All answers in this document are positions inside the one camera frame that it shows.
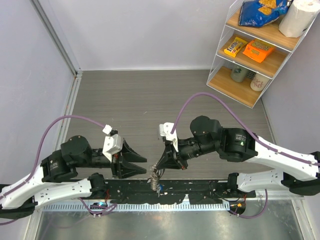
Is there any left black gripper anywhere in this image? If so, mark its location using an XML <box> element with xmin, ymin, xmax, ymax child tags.
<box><xmin>76</xmin><ymin>138</ymin><xmax>149</xmax><ymax>178</ymax></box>

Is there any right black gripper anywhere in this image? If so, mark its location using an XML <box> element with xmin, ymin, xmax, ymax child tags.
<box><xmin>156</xmin><ymin>135</ymin><xmax>219</xmax><ymax>170</ymax></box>

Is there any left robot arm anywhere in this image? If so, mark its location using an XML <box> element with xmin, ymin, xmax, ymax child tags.
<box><xmin>0</xmin><ymin>134</ymin><xmax>147</xmax><ymax>221</ymax></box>

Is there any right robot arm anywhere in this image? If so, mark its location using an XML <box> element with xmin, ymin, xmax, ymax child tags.
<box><xmin>153</xmin><ymin>115</ymin><xmax>320</xmax><ymax>197</ymax></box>

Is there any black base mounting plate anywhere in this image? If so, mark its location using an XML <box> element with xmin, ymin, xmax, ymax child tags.
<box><xmin>104</xmin><ymin>179</ymin><xmax>256</xmax><ymax>205</ymax></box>

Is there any green grey mug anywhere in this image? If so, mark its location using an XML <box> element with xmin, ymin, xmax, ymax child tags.
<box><xmin>230</xmin><ymin>64</ymin><xmax>249</xmax><ymax>83</ymax></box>

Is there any white printed cup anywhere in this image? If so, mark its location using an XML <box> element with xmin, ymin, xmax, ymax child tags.
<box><xmin>250</xmin><ymin>73</ymin><xmax>270</xmax><ymax>92</ymax></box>

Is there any yellow candy bag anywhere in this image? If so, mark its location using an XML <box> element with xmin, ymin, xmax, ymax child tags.
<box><xmin>223</xmin><ymin>37</ymin><xmax>248</xmax><ymax>58</ymax></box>

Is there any orange candy bag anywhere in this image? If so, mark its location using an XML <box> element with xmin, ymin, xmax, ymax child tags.
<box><xmin>243</xmin><ymin>39</ymin><xmax>276</xmax><ymax>63</ymax></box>

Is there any blue chips bag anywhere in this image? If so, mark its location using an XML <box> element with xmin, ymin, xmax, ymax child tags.
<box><xmin>238</xmin><ymin>0</ymin><xmax>291</xmax><ymax>28</ymax></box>

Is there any white paper towel roll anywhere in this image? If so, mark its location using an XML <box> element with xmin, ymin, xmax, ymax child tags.
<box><xmin>278</xmin><ymin>0</ymin><xmax>320</xmax><ymax>38</ymax></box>

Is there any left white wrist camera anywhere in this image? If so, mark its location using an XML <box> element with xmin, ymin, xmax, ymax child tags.
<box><xmin>102</xmin><ymin>134</ymin><xmax>123</xmax><ymax>162</ymax></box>

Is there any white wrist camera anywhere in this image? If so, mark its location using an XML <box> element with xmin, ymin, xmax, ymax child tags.
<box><xmin>158</xmin><ymin>122</ymin><xmax>179</xmax><ymax>152</ymax></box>
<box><xmin>102</xmin><ymin>134</ymin><xmax>123</xmax><ymax>162</ymax></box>

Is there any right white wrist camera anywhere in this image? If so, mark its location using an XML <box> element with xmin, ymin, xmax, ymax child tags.
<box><xmin>158</xmin><ymin>122</ymin><xmax>179</xmax><ymax>152</ymax></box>

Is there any slotted cable duct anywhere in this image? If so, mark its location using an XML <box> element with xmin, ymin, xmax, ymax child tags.
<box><xmin>43</xmin><ymin>201</ymin><xmax>230</xmax><ymax>212</ymax></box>

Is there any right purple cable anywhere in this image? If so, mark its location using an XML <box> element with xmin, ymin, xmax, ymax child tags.
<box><xmin>171</xmin><ymin>91</ymin><xmax>320</xmax><ymax>218</ymax></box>

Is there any purple cable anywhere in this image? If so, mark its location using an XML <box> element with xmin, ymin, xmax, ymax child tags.
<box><xmin>0</xmin><ymin>115</ymin><xmax>112</xmax><ymax>225</ymax></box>
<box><xmin>171</xmin><ymin>91</ymin><xmax>320</xmax><ymax>218</ymax></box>

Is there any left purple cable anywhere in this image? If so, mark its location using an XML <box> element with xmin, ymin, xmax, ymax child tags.
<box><xmin>0</xmin><ymin>115</ymin><xmax>112</xmax><ymax>225</ymax></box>

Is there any white wire shelf rack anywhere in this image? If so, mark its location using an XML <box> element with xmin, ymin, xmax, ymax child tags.
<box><xmin>206</xmin><ymin>0</ymin><xmax>313</xmax><ymax>109</ymax></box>

